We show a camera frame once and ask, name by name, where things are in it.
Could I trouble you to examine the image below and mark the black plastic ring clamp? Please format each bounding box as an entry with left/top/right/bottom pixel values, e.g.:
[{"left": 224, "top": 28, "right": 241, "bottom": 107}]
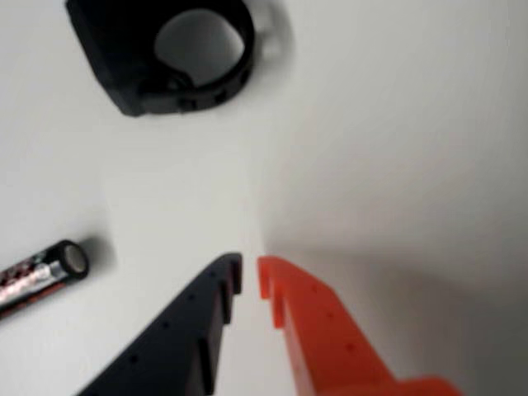
[{"left": 64, "top": 0, "right": 256, "bottom": 119}]

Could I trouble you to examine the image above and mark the dark navy gripper finger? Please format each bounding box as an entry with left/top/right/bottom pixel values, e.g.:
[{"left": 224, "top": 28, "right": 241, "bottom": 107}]
[{"left": 76, "top": 252, "right": 243, "bottom": 396}]

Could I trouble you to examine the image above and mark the black AAA battery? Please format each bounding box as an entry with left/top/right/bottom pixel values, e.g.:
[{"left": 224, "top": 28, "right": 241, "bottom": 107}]
[{"left": 0, "top": 239, "right": 90, "bottom": 321}]

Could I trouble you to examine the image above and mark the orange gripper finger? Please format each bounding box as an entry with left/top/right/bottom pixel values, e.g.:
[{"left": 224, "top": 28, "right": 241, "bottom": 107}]
[{"left": 257, "top": 255, "right": 463, "bottom": 396}]

